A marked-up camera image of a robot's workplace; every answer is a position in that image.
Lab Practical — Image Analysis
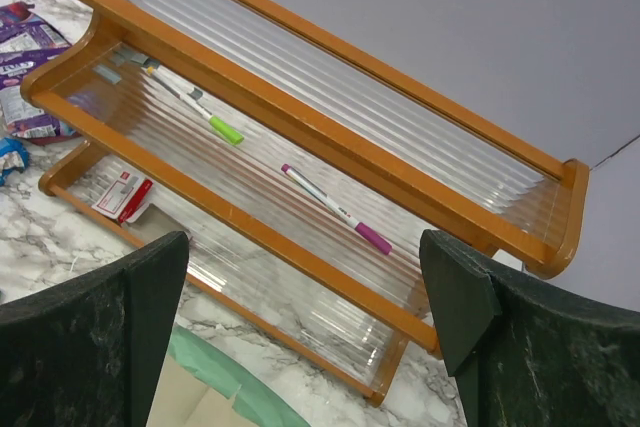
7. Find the red white staples box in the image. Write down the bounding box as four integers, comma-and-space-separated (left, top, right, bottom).
92, 170, 154, 224

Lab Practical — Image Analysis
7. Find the purple snack bag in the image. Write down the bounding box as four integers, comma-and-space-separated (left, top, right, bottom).
1, 2, 77, 145

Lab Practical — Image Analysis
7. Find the green capped marker pen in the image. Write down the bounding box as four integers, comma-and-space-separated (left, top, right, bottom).
144, 65, 244, 146

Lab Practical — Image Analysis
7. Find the green beige paper bag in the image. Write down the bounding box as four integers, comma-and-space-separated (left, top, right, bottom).
147, 325, 308, 427

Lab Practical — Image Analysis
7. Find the wooden shelf rack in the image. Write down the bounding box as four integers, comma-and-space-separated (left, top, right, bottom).
22, 0, 589, 406

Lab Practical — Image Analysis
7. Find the blue snack wrapper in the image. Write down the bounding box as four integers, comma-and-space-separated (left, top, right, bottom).
0, 137, 29, 186

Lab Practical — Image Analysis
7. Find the purple capped marker pen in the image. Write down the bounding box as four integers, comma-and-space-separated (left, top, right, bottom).
281, 164, 392, 255

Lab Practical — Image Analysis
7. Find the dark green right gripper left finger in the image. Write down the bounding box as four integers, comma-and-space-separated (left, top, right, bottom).
1, 231, 189, 426

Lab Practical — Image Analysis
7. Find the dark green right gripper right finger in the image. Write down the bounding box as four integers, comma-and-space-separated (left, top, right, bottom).
419, 230, 639, 426

